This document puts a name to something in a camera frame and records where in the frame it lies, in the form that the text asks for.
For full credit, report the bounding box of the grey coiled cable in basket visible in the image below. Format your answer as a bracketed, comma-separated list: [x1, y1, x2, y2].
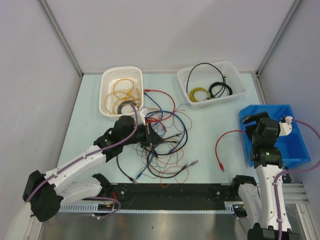
[116, 100, 137, 115]

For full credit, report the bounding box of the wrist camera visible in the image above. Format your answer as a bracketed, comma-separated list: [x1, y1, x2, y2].
[137, 107, 149, 125]
[279, 116, 293, 137]

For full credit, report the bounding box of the right white perforated basket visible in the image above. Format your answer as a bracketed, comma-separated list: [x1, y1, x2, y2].
[177, 61, 247, 109]

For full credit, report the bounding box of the blue plastic divided bin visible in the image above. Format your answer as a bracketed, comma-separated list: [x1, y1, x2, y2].
[238, 104, 311, 169]

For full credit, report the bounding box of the black thick round cable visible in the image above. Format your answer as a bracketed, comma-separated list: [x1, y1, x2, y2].
[144, 111, 188, 179]

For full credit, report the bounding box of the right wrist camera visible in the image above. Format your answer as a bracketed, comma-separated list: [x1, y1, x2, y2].
[279, 116, 293, 137]

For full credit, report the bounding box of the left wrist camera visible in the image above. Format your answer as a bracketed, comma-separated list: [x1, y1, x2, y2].
[137, 107, 149, 125]

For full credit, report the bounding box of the thin yellow fiber cable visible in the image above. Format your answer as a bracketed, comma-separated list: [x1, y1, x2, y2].
[104, 78, 144, 115]

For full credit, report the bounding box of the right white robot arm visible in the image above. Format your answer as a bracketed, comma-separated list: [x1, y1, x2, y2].
[230, 111, 300, 240]

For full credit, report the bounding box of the white slotted cable duct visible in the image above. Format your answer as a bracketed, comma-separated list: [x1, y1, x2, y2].
[59, 202, 235, 214]

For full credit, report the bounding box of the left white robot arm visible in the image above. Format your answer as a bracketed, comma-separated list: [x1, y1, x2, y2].
[22, 115, 165, 222]

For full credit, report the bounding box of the left white perforated basket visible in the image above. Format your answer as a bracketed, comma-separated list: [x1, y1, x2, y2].
[98, 66, 144, 120]

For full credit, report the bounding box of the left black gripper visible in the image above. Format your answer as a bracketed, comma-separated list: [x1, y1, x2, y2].
[121, 121, 165, 147]

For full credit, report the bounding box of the yellow coiled cable in basket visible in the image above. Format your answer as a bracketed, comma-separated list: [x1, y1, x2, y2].
[189, 87, 212, 104]

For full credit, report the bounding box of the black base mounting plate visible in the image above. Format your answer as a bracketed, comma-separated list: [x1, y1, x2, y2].
[98, 183, 241, 211]

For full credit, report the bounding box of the red ethernet cable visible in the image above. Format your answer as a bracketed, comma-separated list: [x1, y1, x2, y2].
[143, 88, 176, 116]

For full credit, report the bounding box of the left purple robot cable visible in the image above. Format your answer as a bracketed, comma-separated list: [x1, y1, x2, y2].
[23, 104, 140, 221]

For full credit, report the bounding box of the black ethernet cable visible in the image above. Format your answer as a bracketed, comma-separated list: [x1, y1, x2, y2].
[186, 62, 227, 98]

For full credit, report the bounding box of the short red patch cable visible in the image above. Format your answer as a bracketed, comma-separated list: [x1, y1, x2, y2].
[215, 129, 248, 173]

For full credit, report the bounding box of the white perforated basket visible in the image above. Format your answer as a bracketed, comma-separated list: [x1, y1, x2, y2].
[98, 66, 144, 120]
[177, 61, 247, 109]

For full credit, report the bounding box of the black coiled cable in basket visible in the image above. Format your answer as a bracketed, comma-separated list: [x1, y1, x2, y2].
[208, 81, 233, 99]

